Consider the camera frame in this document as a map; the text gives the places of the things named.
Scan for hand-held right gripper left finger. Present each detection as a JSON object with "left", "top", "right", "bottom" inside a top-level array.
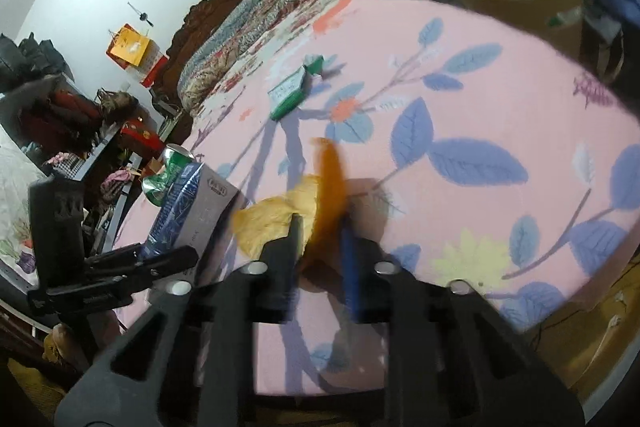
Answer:
[{"left": 52, "top": 212, "right": 306, "bottom": 427}]

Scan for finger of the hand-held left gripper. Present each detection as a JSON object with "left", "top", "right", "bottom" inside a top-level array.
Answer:
[
  {"left": 82, "top": 243, "right": 144, "bottom": 274},
  {"left": 87, "top": 245, "right": 200, "bottom": 305}
]

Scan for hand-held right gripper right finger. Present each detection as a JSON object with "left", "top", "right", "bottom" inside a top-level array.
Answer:
[{"left": 340, "top": 227, "right": 586, "bottom": 427}]

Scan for blue and white carton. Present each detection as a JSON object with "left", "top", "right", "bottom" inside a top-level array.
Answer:
[{"left": 142, "top": 163, "right": 241, "bottom": 261}]

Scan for orange yellow snack bag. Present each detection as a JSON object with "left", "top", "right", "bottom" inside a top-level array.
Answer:
[{"left": 233, "top": 138, "right": 352, "bottom": 259}]

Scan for tan paper trash bin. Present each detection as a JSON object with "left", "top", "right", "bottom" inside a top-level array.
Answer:
[{"left": 448, "top": 0, "right": 586, "bottom": 58}]

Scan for person's left hand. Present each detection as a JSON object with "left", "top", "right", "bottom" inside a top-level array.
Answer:
[{"left": 42, "top": 322, "right": 94, "bottom": 376}]

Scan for white floral cloth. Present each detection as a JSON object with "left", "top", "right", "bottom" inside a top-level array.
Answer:
[{"left": 0, "top": 127, "right": 52, "bottom": 289}]

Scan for pink cloth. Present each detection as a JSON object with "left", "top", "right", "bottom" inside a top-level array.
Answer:
[{"left": 99, "top": 170, "right": 133, "bottom": 204}]

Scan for green drink can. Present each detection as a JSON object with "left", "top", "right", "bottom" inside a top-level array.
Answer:
[{"left": 141, "top": 144, "right": 196, "bottom": 207}]

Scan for grey metal shelf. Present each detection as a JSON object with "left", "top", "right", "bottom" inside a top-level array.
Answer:
[{"left": 64, "top": 121, "right": 167, "bottom": 259}]

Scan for red gift bag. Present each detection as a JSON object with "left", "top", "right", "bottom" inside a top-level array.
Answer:
[{"left": 119, "top": 119, "right": 164, "bottom": 154}]

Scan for brown handbag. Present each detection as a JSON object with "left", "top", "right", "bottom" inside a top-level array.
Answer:
[{"left": 96, "top": 89, "right": 139, "bottom": 126}]

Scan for hanging dark clothes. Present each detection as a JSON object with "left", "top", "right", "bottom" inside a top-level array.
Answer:
[{"left": 0, "top": 32, "right": 69, "bottom": 94}]

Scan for green and white packet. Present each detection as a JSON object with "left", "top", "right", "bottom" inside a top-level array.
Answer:
[{"left": 268, "top": 67, "right": 308, "bottom": 121}]

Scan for small green wrapper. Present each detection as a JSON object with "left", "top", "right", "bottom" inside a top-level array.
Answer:
[{"left": 302, "top": 54, "right": 327, "bottom": 76}]

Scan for floral quilt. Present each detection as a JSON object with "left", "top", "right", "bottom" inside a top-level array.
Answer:
[{"left": 177, "top": 0, "right": 342, "bottom": 108}]

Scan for dark hanging ornament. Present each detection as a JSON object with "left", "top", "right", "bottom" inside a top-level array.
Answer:
[{"left": 127, "top": 0, "right": 156, "bottom": 28}]

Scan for carved wooden headboard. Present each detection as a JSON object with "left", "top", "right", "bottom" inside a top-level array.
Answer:
[{"left": 164, "top": 0, "right": 284, "bottom": 84}]

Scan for red wall calendar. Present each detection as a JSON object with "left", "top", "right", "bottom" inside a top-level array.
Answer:
[{"left": 105, "top": 22, "right": 169, "bottom": 88}]

